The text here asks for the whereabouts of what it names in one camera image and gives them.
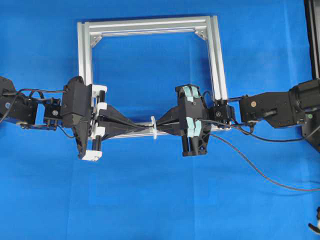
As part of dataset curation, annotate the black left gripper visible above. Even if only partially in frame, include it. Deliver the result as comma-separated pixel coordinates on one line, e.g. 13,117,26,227
60,76,149,162

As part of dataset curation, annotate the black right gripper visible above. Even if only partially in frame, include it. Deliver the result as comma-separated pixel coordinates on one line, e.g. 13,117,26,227
156,84,211,157

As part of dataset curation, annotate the black USB cable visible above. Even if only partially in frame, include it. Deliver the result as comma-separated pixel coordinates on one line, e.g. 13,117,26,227
143,119,320,193

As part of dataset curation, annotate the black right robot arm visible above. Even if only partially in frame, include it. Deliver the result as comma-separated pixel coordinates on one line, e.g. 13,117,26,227
156,78,320,157

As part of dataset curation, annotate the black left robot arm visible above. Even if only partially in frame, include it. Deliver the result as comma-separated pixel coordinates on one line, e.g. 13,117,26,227
0,76,149,162

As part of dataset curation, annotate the blue table cloth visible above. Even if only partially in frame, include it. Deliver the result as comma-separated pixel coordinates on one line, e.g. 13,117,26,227
0,0,320,240

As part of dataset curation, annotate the white string loop holder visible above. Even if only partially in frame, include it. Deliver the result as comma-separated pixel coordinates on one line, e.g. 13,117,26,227
150,116,158,140

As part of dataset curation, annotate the silver aluminium extrusion frame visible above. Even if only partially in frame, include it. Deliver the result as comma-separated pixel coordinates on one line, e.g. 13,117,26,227
76,15,232,140

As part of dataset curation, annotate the black stand post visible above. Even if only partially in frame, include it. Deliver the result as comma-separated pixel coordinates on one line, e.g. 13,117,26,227
304,0,320,79

